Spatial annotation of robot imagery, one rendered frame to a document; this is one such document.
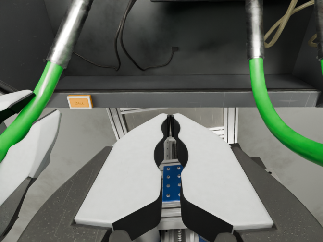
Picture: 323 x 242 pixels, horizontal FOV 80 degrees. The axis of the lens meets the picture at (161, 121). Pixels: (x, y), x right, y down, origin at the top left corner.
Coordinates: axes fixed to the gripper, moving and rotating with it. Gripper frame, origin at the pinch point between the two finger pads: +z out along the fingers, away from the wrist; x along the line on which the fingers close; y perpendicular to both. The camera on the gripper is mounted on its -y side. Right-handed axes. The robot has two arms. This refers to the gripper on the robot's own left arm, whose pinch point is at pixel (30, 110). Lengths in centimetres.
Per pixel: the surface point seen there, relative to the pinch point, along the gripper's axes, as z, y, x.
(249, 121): 91, 109, 74
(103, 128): 25, 149, -17
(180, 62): 32.1, 25.8, 6.1
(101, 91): 12.6, 25.5, -4.1
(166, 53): 31.2, 25.4, 1.6
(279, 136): 9.7, -4.1, 17.5
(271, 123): 11.0, -3.1, 17.1
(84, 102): 8.7, 26.9, -5.5
